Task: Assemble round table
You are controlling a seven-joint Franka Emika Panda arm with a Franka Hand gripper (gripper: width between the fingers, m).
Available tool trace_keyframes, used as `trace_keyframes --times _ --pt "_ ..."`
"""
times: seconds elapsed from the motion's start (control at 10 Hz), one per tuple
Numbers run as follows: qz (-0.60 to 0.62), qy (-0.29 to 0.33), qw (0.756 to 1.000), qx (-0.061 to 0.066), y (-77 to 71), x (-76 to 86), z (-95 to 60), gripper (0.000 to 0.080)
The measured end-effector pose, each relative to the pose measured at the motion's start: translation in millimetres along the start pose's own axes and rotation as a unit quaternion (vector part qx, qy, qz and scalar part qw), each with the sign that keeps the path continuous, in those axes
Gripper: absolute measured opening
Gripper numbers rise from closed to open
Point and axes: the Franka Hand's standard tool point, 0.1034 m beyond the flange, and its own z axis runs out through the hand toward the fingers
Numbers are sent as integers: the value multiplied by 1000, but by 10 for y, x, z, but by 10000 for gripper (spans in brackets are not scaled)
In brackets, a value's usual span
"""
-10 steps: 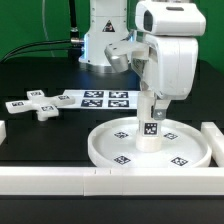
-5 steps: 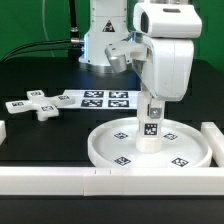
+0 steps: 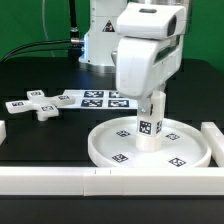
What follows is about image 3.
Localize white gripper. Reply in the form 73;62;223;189
116;37;182;116

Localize white round table top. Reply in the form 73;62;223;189
88;116;211;168

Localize white cross-shaped table base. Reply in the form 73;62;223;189
5;90;75;121

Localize white marker sheet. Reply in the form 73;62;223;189
64;90;137;109

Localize white right fence rail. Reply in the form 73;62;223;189
201;122;224;168

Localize white fence rail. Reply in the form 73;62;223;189
0;167;224;196
0;120;6;145
201;122;224;168

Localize white front fence rail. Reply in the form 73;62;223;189
0;167;224;196

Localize black cables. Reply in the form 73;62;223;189
0;0;84;64

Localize white left fence rail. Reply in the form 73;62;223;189
0;120;6;145

